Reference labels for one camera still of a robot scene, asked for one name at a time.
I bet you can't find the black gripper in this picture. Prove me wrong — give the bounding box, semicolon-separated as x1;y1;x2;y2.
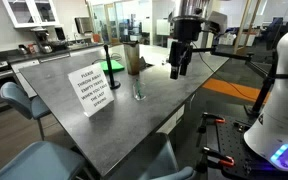
169;16;205;79

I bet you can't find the clear plastic bag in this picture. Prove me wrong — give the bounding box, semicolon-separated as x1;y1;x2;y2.
133;80;146;100

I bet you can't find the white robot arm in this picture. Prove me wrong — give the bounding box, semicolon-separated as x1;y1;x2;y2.
169;0;288;172

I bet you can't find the brown paper bag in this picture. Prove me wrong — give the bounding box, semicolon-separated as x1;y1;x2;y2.
123;41;139;75

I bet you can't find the upper orange-tipped clamp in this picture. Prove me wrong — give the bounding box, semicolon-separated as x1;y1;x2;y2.
196;112;226;147

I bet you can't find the orange-tipped clamp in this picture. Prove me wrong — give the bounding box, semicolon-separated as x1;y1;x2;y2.
195;146;235;173
196;112;226;147

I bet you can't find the white printed sign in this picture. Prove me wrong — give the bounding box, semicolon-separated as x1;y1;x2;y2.
68;63;114;117

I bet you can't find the paper towel dispenser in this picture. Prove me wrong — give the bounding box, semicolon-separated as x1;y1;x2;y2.
75;17;93;34

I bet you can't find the lower orange-tipped clamp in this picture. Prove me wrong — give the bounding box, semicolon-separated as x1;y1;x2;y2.
195;146;235;173

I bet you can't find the blue chair bottom centre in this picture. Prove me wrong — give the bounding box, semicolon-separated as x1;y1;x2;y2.
139;133;196;180

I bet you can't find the blue chair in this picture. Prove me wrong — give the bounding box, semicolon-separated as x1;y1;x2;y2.
139;133;196;180
0;82;51;140
0;141;85;180

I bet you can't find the coffee maker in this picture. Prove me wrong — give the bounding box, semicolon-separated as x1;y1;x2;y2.
31;27;52;53

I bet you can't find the blue chair upper left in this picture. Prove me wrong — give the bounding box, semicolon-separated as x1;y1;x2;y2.
0;82;51;140

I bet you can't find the blue chair lower left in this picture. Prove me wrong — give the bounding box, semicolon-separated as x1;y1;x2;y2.
0;141;85;180

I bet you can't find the black post stand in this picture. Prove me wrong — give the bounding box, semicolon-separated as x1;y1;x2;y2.
104;45;121;90

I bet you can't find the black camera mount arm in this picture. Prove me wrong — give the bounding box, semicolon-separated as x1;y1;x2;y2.
193;46;288;117

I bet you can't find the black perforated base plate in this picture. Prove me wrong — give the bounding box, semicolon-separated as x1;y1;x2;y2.
213;116;288;180

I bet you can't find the white wall cabinet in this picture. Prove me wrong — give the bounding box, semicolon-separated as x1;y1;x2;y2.
2;0;59;28

